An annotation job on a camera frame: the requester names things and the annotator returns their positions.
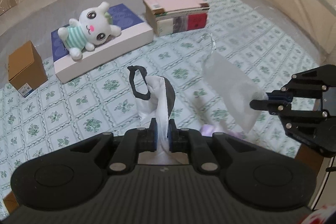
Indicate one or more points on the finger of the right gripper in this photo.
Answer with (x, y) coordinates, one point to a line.
(313, 83)
(315, 129)

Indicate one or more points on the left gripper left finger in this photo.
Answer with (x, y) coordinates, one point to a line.
(134, 142)

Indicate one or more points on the small closed cardboard box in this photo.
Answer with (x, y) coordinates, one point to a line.
(25, 69)

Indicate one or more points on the open brown cardboard box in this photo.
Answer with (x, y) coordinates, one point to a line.
(10, 202)

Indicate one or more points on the floral patterned tablecloth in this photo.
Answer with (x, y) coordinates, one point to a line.
(58, 115)

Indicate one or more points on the white and blue flat box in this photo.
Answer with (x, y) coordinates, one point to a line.
(135, 33)

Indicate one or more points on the stack of books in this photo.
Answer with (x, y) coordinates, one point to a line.
(168, 17)

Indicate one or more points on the white bunny plush toy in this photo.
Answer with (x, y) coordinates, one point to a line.
(93, 27)

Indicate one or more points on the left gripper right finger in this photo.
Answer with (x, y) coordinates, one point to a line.
(191, 142)

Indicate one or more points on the clear plastic bag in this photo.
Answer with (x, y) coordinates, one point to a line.
(233, 85)

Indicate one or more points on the purple tissue pack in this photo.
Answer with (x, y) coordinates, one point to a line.
(209, 130)

